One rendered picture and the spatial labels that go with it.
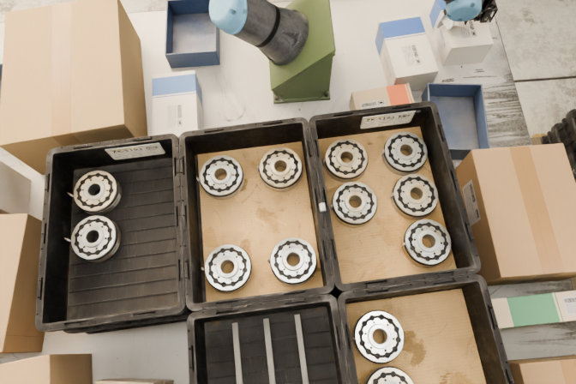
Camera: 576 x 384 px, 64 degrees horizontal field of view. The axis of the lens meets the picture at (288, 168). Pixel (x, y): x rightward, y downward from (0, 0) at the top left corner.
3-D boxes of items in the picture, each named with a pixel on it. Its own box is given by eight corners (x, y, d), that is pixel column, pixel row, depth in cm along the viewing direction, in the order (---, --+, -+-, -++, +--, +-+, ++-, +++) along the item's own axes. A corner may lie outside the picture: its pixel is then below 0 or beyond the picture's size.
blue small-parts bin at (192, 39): (172, 15, 147) (166, -1, 141) (219, 11, 147) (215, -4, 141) (171, 69, 140) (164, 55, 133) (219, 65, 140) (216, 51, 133)
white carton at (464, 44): (428, 12, 145) (435, -9, 137) (466, 9, 145) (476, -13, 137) (441, 66, 138) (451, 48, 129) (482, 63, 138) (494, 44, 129)
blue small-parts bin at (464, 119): (421, 95, 134) (427, 82, 128) (473, 96, 134) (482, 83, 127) (425, 159, 127) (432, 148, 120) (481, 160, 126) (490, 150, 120)
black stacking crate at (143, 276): (71, 168, 117) (49, 150, 106) (189, 153, 117) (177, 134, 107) (63, 333, 102) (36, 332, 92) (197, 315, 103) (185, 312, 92)
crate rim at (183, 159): (180, 136, 108) (177, 132, 106) (307, 120, 109) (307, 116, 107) (189, 313, 94) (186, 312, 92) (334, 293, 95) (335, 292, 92)
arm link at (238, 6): (244, 52, 123) (201, 32, 114) (249, 8, 126) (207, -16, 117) (275, 36, 114) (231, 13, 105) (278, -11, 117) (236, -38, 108)
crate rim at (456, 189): (307, 120, 109) (307, 116, 107) (432, 105, 110) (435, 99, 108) (335, 293, 95) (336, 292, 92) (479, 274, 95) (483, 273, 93)
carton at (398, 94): (357, 142, 129) (361, 130, 122) (348, 105, 134) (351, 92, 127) (413, 133, 130) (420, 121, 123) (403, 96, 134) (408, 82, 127)
